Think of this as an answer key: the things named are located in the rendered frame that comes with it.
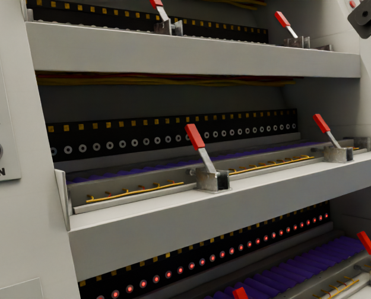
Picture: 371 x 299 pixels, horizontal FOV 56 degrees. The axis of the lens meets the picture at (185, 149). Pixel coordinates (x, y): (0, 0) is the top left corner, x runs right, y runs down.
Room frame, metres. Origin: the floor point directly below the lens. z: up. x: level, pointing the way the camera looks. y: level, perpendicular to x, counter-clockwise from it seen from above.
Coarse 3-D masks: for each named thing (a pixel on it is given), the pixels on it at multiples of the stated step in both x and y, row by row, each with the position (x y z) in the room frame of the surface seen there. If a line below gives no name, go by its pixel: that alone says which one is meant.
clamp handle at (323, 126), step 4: (312, 116) 0.58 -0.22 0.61; (316, 116) 0.57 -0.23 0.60; (320, 116) 0.58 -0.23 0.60; (316, 120) 0.58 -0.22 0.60; (320, 120) 0.57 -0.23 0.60; (320, 124) 0.57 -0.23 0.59; (324, 124) 0.57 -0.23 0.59; (320, 128) 0.58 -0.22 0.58; (324, 128) 0.57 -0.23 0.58; (328, 128) 0.57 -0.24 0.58; (324, 132) 0.57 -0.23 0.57; (328, 132) 0.57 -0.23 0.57; (328, 136) 0.57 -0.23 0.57; (332, 136) 0.57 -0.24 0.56; (332, 140) 0.57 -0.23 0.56; (336, 144) 0.57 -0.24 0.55
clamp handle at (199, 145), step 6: (186, 126) 0.42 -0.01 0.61; (192, 126) 0.42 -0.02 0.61; (186, 132) 0.42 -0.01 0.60; (192, 132) 0.42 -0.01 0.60; (198, 132) 0.42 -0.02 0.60; (192, 138) 0.42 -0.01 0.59; (198, 138) 0.42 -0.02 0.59; (192, 144) 0.42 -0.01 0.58; (198, 144) 0.41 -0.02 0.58; (204, 144) 0.42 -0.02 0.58; (198, 150) 0.41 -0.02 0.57; (204, 150) 0.42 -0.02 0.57; (204, 156) 0.41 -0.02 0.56; (204, 162) 0.41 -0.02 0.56; (210, 162) 0.41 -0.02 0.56; (210, 168) 0.41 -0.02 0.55
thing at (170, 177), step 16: (320, 144) 0.63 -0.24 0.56; (352, 144) 0.68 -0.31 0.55; (224, 160) 0.49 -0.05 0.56; (240, 160) 0.50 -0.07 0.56; (256, 160) 0.53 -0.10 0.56; (272, 160) 0.55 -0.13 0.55; (288, 160) 0.57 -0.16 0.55; (304, 160) 0.60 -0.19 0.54; (128, 176) 0.40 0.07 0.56; (144, 176) 0.41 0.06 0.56; (160, 176) 0.42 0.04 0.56; (176, 176) 0.44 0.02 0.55; (192, 176) 0.46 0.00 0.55; (80, 192) 0.37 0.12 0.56; (96, 192) 0.38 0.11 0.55; (112, 192) 0.39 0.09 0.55; (128, 192) 0.38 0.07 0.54; (144, 192) 0.42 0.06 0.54
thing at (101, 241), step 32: (352, 128) 0.70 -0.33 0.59; (96, 160) 0.49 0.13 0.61; (128, 160) 0.52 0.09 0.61; (64, 192) 0.28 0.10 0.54; (192, 192) 0.41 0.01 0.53; (224, 192) 0.40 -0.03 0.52; (256, 192) 0.43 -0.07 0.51; (288, 192) 0.46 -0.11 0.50; (320, 192) 0.51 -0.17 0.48; (96, 224) 0.31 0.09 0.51; (128, 224) 0.32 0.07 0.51; (160, 224) 0.35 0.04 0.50; (192, 224) 0.37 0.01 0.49; (224, 224) 0.40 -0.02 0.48; (96, 256) 0.31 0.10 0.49; (128, 256) 0.33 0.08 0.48
